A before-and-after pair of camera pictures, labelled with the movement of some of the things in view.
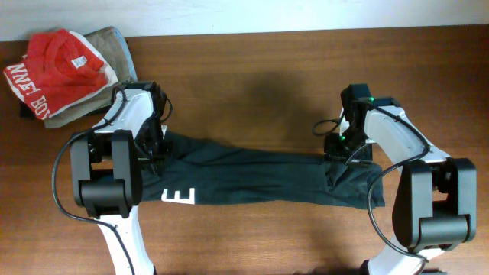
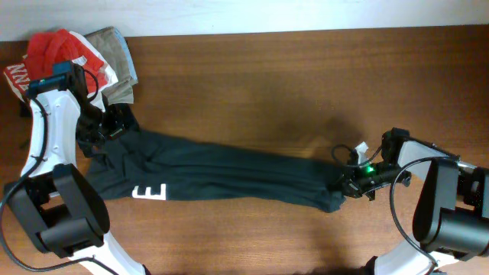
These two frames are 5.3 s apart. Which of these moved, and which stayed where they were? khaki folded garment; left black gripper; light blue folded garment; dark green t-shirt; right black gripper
Moved: left black gripper; right black gripper
Stayed: khaki folded garment; dark green t-shirt; light blue folded garment
